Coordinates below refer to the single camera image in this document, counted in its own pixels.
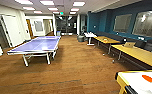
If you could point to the yellow white gaming table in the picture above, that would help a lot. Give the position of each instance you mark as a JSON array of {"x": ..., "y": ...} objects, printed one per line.
[{"x": 138, "y": 83}]

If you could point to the grey round ottoman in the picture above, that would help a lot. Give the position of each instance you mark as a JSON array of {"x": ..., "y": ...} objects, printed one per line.
[{"x": 80, "y": 38}]

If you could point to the small white table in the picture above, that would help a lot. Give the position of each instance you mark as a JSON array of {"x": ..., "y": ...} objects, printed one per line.
[{"x": 89, "y": 35}]

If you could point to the long yellow table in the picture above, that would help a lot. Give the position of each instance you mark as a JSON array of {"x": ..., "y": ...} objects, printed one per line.
[
  {"x": 138, "y": 55},
  {"x": 105, "y": 40}
]

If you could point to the square ceiling light panel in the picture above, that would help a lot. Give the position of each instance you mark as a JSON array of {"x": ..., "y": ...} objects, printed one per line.
[
  {"x": 79, "y": 3},
  {"x": 47, "y": 2},
  {"x": 74, "y": 10},
  {"x": 53, "y": 9},
  {"x": 29, "y": 8},
  {"x": 24, "y": 1}
]

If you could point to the blue ping-pong table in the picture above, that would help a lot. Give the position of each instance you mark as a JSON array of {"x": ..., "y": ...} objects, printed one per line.
[{"x": 35, "y": 45}]

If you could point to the brown wooden door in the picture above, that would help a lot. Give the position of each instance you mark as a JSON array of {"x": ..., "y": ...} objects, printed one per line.
[{"x": 29, "y": 28}]

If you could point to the interior glass window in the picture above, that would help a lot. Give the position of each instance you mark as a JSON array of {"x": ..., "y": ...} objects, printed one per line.
[
  {"x": 147, "y": 23},
  {"x": 122, "y": 23}
]

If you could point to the small tan box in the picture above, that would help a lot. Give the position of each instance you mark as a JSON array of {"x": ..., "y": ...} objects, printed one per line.
[{"x": 129, "y": 44}]

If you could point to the white wall board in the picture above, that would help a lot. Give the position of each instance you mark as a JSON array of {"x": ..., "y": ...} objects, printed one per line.
[{"x": 38, "y": 26}]

